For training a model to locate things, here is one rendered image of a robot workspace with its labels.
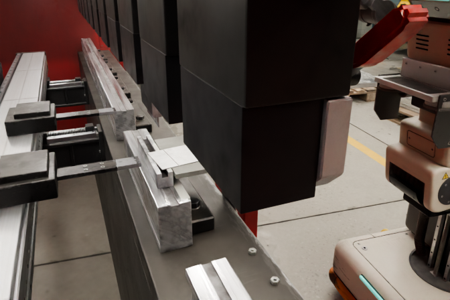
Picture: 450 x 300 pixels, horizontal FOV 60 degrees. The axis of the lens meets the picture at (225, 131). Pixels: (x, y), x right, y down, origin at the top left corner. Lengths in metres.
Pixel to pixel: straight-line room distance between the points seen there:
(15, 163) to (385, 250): 1.47
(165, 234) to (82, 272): 1.45
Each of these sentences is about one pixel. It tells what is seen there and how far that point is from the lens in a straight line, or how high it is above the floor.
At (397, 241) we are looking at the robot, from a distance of 1.90.
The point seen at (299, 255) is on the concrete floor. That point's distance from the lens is 2.15.
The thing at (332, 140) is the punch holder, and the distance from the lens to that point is 0.29.
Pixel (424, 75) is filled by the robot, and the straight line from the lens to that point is 1.33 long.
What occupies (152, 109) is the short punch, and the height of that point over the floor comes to 1.12.
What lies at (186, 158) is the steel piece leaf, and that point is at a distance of 0.78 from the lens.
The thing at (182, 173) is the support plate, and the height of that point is 1.00.
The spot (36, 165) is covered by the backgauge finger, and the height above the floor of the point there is 1.03.
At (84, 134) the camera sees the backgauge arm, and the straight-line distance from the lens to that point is 1.37.
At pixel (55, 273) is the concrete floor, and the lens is 2.18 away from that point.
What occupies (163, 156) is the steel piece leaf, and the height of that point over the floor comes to 1.00.
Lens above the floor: 1.33
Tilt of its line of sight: 21 degrees down
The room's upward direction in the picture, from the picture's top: straight up
